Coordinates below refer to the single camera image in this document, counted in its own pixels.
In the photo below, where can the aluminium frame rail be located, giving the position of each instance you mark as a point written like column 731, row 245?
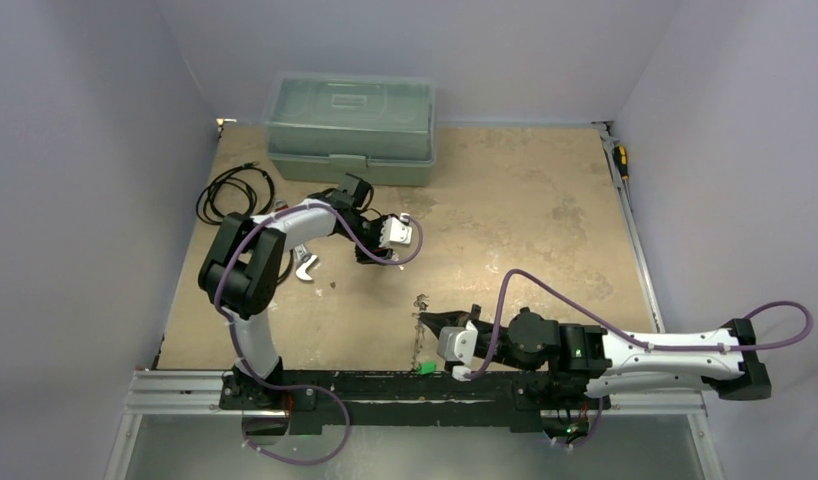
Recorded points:
column 701, row 435

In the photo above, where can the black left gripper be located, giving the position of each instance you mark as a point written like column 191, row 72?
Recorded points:
column 374, row 247

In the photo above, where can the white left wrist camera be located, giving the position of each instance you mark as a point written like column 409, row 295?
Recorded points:
column 396, row 230

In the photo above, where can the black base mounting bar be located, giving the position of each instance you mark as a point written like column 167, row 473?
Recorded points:
column 522, row 402

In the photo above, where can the key with green tag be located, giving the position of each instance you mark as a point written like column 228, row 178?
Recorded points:
column 426, row 368

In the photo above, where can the red handled adjustable wrench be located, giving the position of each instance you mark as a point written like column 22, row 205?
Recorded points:
column 303, row 261

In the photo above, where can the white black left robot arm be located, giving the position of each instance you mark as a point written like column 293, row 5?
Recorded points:
column 241, row 272

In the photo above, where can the green plastic toolbox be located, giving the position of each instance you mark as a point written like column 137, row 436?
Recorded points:
column 320, row 126

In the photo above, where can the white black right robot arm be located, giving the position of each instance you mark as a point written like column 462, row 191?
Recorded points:
column 593, row 361

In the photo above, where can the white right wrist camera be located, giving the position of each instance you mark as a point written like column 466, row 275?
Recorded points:
column 456, row 346

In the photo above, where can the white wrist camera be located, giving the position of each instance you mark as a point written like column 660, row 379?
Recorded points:
column 456, row 346
column 396, row 230

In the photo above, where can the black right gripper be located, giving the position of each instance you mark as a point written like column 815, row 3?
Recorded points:
column 485, row 332

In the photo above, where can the yellow black screwdriver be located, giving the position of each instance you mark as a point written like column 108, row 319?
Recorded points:
column 621, row 161

